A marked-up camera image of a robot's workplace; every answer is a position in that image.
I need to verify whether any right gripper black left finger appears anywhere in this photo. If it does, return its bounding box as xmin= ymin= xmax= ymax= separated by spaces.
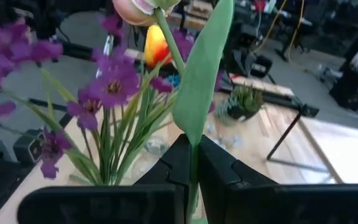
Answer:
xmin=16 ymin=133 xmax=193 ymax=224

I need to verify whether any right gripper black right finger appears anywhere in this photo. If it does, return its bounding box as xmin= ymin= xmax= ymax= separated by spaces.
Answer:
xmin=197 ymin=134 xmax=358 ymax=224

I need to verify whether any white artificial flower spray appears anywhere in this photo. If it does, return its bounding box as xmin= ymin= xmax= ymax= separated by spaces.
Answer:
xmin=205 ymin=119 xmax=244 ymax=149

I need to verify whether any purple artificial flower bunch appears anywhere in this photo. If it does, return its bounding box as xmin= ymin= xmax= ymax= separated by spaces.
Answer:
xmin=0 ymin=12 xmax=225 ymax=187

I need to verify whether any blue artificial flower bunch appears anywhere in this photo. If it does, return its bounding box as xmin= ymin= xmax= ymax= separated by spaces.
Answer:
xmin=165 ymin=73 xmax=181 ymax=90

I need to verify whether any pink artificial tulip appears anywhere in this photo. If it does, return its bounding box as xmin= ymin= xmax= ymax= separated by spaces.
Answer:
xmin=112 ymin=0 xmax=235 ymax=224

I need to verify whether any yellow-red artificial tulip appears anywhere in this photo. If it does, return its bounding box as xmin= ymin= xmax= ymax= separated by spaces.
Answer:
xmin=143 ymin=24 xmax=173 ymax=68

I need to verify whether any wooden shelf with black legs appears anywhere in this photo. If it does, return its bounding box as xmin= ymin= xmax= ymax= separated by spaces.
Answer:
xmin=227 ymin=73 xmax=321 ymax=162

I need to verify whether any potted green succulent plant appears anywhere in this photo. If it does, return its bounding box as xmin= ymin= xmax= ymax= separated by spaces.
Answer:
xmin=215 ymin=83 xmax=265 ymax=127

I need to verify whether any small black camera box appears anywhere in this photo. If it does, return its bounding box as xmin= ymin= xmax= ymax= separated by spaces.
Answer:
xmin=12 ymin=128 xmax=46 ymax=165

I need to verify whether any yellow extension cable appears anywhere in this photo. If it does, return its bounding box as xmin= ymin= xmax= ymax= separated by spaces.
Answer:
xmin=252 ymin=0 xmax=306 ymax=65

